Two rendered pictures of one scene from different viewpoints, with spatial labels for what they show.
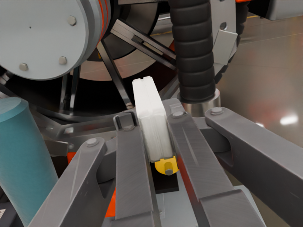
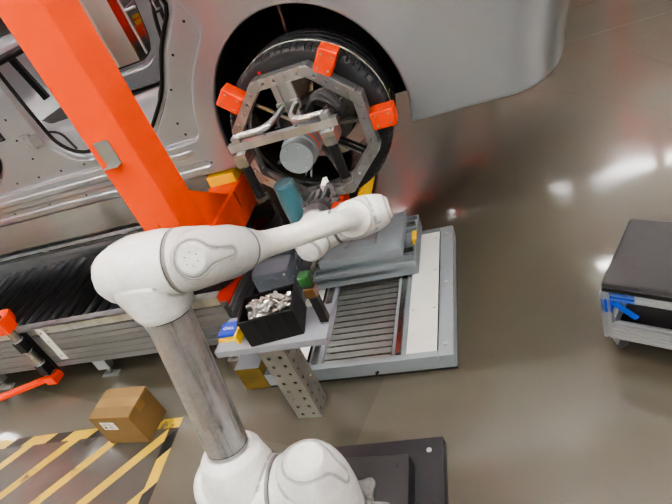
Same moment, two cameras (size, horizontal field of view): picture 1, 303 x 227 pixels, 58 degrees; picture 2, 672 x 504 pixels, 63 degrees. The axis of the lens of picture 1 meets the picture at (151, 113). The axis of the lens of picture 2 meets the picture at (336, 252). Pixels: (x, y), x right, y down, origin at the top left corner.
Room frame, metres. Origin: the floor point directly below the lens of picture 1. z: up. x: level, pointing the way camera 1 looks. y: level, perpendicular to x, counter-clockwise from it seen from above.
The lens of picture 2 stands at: (-1.44, -0.51, 1.62)
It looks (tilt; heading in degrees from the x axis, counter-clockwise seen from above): 33 degrees down; 20
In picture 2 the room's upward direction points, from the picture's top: 24 degrees counter-clockwise
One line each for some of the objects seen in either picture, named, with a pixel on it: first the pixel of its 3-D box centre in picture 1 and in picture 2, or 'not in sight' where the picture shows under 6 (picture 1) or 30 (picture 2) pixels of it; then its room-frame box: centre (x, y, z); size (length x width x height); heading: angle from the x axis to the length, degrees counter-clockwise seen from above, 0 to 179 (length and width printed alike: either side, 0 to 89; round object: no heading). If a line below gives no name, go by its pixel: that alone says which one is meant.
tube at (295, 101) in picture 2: not in sight; (305, 100); (0.37, 0.01, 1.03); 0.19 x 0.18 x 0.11; 176
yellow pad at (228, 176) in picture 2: not in sight; (226, 172); (0.73, 0.60, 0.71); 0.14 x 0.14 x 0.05; 86
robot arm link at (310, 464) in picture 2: not in sight; (315, 483); (-0.76, 0.01, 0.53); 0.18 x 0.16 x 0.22; 87
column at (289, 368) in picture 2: not in sight; (292, 372); (-0.10, 0.32, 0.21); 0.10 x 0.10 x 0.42; 86
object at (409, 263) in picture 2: not in sight; (368, 251); (0.67, 0.09, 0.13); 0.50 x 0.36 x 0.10; 86
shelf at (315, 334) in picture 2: not in sight; (275, 330); (-0.11, 0.29, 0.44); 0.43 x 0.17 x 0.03; 86
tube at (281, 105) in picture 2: not in sight; (255, 114); (0.38, 0.21, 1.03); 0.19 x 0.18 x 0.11; 176
